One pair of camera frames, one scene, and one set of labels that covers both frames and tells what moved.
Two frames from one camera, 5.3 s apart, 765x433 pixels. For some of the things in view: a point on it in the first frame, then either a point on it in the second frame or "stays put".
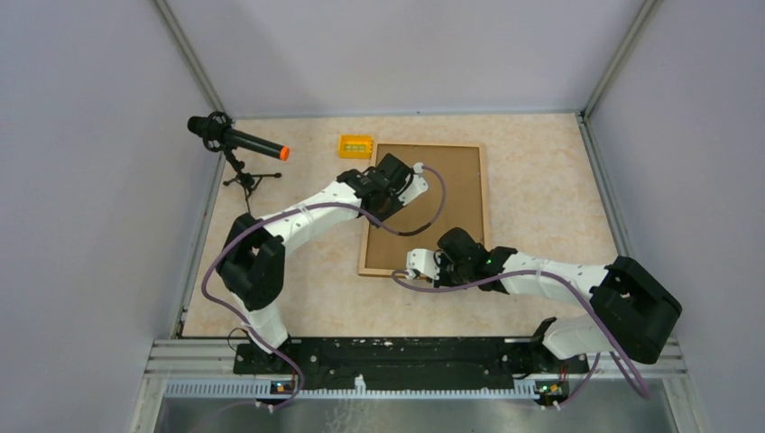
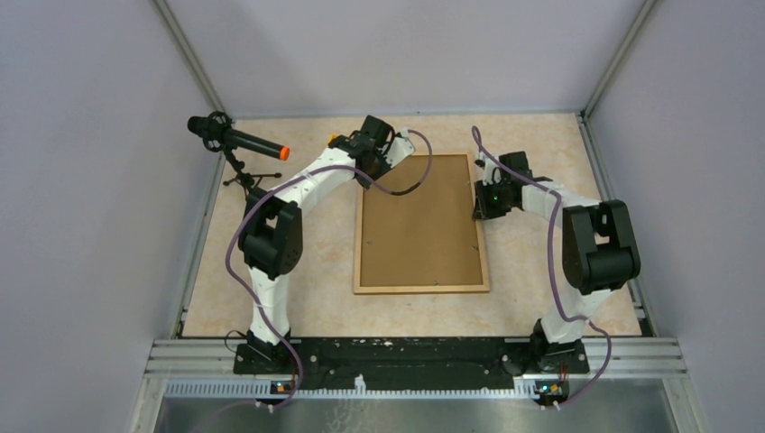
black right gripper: [444, 259] -> [482, 211]
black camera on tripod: [217, 131] stays put
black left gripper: [397, 202] -> [380, 152]
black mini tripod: [246, 179] stays put
